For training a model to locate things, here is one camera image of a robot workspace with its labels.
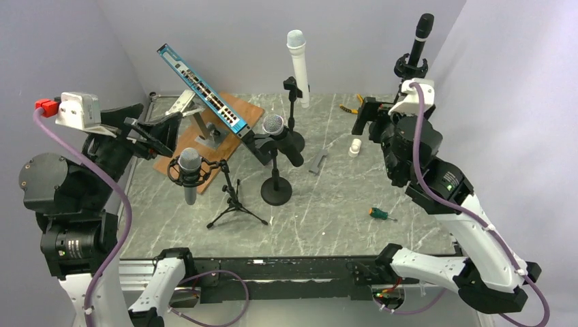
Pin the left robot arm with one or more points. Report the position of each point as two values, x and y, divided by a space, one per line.
80 240

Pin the black slim microphone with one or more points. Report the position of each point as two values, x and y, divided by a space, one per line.
423 30

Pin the white plastic pipe fitting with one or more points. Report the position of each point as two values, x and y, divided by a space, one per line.
355 148

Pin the metal switch stand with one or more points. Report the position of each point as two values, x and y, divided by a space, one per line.
208 133

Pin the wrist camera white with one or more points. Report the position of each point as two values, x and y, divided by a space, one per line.
81 111
409 103

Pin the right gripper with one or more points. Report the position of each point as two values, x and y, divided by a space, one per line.
370 111

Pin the black handheld microphone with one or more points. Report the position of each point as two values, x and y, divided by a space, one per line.
274 126

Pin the white microphone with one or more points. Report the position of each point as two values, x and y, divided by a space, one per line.
296 44

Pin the grey condenser microphone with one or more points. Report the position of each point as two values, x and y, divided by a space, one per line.
189 163

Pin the black stand with shock mount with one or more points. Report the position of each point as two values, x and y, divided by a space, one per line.
406 71

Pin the black base frame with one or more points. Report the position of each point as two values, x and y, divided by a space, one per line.
288 278

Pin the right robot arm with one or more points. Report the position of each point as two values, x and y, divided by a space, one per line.
487 278

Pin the black tripod shock-mount stand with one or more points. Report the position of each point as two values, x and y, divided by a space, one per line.
207 167

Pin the blue network switch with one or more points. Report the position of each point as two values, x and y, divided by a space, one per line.
217 104

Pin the yellow pliers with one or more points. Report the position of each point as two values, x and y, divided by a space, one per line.
352 110

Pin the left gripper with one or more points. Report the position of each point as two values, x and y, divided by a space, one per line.
165 131

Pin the grey plastic bracket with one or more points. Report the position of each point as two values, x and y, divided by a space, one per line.
314 167

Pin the black stand for white microphone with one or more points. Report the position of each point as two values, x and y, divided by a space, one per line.
294 94

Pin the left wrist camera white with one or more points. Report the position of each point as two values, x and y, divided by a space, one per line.
81 111

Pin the wooden board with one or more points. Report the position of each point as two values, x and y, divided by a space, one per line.
249 112

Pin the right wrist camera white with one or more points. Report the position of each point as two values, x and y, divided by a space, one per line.
409 103

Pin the black round-base clip stand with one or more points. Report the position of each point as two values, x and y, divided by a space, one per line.
275 190

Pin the green orange screwdriver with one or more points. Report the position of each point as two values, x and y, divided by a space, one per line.
377 213

